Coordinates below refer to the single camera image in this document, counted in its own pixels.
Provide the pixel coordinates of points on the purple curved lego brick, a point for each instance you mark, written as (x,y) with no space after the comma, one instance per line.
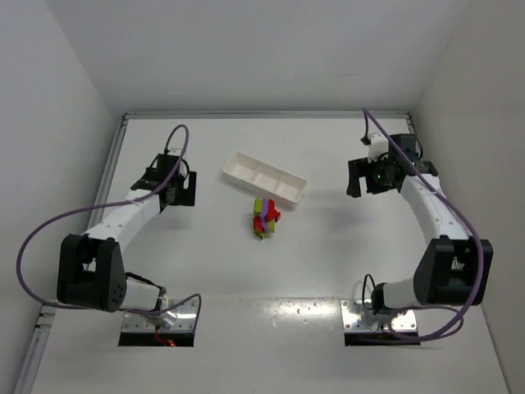
(269,226)

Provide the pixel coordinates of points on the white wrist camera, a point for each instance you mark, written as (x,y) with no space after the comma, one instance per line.
(179,152)
(379,145)

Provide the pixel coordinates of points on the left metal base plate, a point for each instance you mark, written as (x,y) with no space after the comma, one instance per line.
(181,318)

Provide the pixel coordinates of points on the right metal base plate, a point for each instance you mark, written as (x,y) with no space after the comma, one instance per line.
(357,318)

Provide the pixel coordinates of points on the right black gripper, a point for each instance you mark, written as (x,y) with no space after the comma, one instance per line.
(365,176)

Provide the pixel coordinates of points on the metal base plate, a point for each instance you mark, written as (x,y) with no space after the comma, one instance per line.
(357,318)
(181,318)

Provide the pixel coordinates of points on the red rectangular lego brick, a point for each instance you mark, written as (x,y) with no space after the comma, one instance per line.
(275,214)

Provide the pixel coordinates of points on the lime green lego plate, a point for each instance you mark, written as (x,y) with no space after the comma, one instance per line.
(259,235)

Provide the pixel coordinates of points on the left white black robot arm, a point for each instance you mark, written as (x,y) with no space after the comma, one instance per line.
(91,271)

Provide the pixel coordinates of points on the white three-compartment tray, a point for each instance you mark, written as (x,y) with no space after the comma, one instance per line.
(264,179)

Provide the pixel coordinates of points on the red curved lego brick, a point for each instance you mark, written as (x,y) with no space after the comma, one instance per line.
(258,226)

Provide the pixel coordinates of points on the lime green lego brick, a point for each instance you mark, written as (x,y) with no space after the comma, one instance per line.
(258,207)

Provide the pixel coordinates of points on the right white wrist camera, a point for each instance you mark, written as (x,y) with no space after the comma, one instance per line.
(379,145)

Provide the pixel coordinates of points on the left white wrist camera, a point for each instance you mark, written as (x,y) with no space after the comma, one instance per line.
(179,152)

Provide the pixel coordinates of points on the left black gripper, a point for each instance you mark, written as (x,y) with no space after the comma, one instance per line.
(187,189)

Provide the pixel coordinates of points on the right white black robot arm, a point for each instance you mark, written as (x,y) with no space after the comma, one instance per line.
(454,267)

